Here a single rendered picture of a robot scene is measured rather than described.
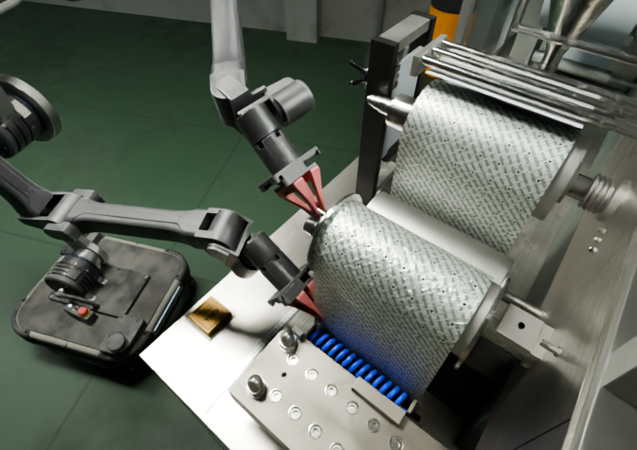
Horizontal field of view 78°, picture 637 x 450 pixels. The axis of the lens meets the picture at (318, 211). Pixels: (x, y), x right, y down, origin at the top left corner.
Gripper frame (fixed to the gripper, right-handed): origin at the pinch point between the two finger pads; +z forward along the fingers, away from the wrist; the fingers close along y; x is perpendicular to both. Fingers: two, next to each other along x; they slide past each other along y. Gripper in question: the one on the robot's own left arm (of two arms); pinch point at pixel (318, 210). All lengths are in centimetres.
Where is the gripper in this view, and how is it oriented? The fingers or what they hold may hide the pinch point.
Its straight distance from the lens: 65.6
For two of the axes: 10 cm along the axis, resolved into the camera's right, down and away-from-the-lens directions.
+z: 5.7, 8.1, 1.4
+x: 5.0, -2.1, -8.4
